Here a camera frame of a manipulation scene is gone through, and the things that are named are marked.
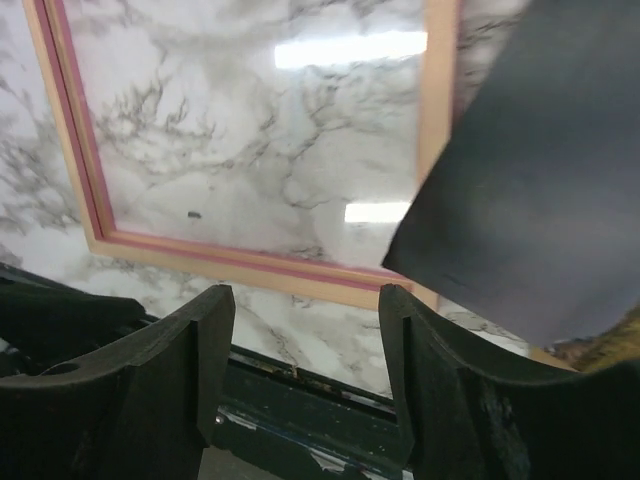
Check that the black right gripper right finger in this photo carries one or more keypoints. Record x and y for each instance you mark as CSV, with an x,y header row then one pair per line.
x,y
469,409

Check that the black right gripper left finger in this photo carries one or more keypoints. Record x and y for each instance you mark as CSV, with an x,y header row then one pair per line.
x,y
141,407

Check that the landscape photo print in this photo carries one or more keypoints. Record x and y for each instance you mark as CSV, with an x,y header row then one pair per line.
x,y
530,216

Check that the pink wooden picture frame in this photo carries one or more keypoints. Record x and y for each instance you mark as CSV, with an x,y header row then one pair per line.
x,y
358,288

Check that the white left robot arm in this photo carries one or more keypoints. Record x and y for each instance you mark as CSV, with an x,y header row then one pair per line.
x,y
45,326

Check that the brown frame backing board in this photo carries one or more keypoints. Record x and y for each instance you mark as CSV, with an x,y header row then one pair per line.
x,y
498,335

